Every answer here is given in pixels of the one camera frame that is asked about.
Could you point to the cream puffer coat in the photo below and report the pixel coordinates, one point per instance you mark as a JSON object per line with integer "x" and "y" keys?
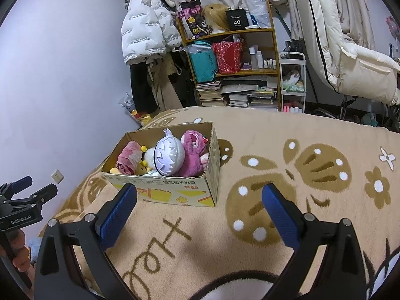
{"x": 343, "y": 59}

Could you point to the black purple printed bag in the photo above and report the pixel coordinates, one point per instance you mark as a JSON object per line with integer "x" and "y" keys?
{"x": 190, "y": 15}

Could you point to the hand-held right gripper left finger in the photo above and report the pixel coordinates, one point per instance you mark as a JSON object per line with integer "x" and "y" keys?
{"x": 117, "y": 215}

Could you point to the tall white bottle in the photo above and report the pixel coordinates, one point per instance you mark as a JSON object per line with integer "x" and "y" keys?
{"x": 252, "y": 57}

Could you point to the white wall socket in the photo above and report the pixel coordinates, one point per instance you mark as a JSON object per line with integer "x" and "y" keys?
{"x": 57, "y": 176}

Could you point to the pink cloth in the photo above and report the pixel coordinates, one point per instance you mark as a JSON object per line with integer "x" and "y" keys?
{"x": 128, "y": 159}

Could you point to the white plastic bag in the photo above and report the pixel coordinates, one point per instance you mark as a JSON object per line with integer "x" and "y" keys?
{"x": 257, "y": 6}

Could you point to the neat stack of books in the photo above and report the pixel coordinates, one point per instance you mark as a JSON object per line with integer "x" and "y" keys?
{"x": 209, "y": 93}

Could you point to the pink bear plush toy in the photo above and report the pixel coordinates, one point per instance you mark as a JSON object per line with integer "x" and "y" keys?
{"x": 192, "y": 154}

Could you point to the teal bag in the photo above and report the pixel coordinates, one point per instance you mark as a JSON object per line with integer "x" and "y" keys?
{"x": 203, "y": 64}

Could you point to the red patterned bag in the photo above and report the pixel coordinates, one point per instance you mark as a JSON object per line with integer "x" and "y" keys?
{"x": 228, "y": 57}

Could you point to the printed plastic bag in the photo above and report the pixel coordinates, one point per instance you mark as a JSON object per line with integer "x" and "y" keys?
{"x": 126, "y": 102}

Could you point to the yellow plush toy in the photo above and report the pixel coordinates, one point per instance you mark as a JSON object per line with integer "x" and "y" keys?
{"x": 142, "y": 170}

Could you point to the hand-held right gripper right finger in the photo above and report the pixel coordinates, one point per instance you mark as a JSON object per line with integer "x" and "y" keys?
{"x": 279, "y": 217}

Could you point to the person's left hand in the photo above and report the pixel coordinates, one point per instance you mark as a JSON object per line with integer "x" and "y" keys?
{"x": 20, "y": 250}

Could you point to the row of small bottles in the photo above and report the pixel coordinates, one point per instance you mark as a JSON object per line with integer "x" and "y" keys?
{"x": 270, "y": 64}

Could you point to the short white bottle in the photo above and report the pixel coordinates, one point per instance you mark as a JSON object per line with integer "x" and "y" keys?
{"x": 260, "y": 60}

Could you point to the beige patterned blanket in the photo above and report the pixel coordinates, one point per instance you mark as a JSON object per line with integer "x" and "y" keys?
{"x": 265, "y": 137}

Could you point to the pink wall sticker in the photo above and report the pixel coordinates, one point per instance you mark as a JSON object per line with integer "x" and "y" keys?
{"x": 392, "y": 25}

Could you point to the yellow crumpled bag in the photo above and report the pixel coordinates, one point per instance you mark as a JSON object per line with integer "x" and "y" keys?
{"x": 142, "y": 118}

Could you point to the white spiky plush toy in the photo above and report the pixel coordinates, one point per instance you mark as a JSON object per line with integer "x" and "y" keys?
{"x": 168, "y": 157}

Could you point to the blonde wig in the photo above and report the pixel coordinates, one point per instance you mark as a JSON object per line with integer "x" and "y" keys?
{"x": 215, "y": 15}

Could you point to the black card box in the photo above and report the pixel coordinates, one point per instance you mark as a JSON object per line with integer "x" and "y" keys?
{"x": 236, "y": 20}

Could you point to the black metal clothes rack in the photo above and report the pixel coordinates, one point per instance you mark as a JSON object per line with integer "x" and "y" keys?
{"x": 345, "y": 104}

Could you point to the printed cardboard box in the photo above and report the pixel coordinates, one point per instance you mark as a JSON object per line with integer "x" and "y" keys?
{"x": 175, "y": 192}

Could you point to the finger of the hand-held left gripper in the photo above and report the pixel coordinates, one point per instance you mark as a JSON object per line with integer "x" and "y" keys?
{"x": 22, "y": 183}
{"x": 47, "y": 192}

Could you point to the white puffer jacket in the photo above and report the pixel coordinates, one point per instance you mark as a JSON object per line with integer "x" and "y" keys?
{"x": 140, "y": 31}

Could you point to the wooden shelf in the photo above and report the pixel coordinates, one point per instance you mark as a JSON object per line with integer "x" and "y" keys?
{"x": 250, "y": 72}

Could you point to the white green plush toy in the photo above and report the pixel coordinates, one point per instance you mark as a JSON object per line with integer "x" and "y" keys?
{"x": 293, "y": 79}

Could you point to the clear plastic bag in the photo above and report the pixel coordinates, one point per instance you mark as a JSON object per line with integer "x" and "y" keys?
{"x": 197, "y": 49}

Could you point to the white trolley cart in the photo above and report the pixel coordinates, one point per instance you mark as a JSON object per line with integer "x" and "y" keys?
{"x": 292, "y": 91}

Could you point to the pink bottles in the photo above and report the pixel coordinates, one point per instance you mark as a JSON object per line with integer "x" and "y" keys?
{"x": 293, "y": 109}

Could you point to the messy pile of books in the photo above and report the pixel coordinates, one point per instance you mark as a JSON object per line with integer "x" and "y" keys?
{"x": 250, "y": 100}

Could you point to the black hanging clothes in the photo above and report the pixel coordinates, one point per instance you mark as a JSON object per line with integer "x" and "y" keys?
{"x": 140, "y": 90}

